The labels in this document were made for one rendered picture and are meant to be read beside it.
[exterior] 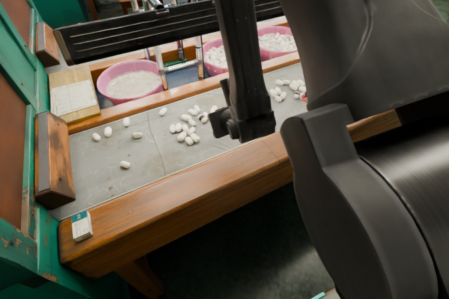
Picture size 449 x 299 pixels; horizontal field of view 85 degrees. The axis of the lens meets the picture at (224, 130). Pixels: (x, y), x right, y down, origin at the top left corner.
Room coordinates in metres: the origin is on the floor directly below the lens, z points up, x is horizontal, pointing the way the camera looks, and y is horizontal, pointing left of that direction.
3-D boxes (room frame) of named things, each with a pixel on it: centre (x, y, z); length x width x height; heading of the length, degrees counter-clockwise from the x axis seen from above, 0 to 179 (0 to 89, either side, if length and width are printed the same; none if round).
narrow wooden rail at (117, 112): (0.96, -0.24, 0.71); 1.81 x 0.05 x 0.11; 117
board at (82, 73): (0.73, 0.57, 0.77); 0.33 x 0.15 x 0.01; 27
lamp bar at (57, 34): (0.65, 0.09, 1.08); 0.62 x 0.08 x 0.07; 117
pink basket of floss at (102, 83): (0.83, 0.37, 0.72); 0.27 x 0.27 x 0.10
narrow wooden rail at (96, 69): (1.25, -0.09, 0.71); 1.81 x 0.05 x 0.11; 117
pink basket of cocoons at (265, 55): (1.16, -0.27, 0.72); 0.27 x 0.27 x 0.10
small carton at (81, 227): (0.23, 0.33, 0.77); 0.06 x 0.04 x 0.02; 27
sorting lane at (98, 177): (0.80, -0.32, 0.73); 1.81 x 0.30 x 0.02; 117
